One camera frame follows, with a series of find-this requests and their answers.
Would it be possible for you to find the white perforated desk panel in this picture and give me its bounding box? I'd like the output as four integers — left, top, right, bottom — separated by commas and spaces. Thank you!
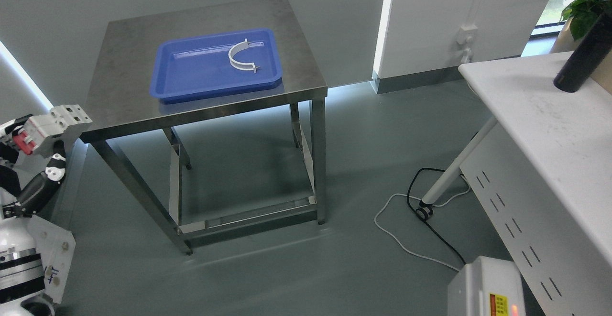
461, 124, 612, 316

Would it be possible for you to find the white plug adapter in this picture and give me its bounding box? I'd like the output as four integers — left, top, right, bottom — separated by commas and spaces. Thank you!
460, 46, 473, 64

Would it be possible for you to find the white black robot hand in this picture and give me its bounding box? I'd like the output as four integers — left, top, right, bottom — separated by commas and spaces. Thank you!
1, 114, 67, 219

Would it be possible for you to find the blue plastic tray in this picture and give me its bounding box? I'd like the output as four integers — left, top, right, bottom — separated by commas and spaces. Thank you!
149, 28, 284, 104

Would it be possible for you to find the white desk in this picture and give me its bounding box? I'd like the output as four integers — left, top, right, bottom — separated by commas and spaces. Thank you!
415, 51, 612, 316

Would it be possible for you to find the black cylinder bottle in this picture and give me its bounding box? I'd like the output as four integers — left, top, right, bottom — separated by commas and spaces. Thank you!
553, 9, 612, 93

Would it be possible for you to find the black power cable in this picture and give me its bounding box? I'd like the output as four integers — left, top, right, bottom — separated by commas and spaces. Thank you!
407, 167, 466, 265

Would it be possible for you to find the white device box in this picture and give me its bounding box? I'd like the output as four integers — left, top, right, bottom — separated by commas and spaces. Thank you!
447, 256, 526, 316

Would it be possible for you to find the white red circuit breaker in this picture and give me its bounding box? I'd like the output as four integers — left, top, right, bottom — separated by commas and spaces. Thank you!
12, 104, 93, 158

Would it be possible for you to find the white power cable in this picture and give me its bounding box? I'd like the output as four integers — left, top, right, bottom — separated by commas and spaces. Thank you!
374, 182, 471, 272

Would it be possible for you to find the green potted plant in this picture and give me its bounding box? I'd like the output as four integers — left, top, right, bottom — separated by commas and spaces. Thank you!
549, 0, 611, 53

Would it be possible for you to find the white wall socket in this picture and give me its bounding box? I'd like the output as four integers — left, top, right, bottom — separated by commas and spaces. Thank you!
456, 24, 478, 44

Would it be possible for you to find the stainless steel table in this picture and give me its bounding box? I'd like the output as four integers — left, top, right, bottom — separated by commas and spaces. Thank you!
80, 0, 328, 255

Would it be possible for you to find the white curved pipe clamp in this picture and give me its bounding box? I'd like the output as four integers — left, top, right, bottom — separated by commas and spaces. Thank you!
228, 39, 261, 73

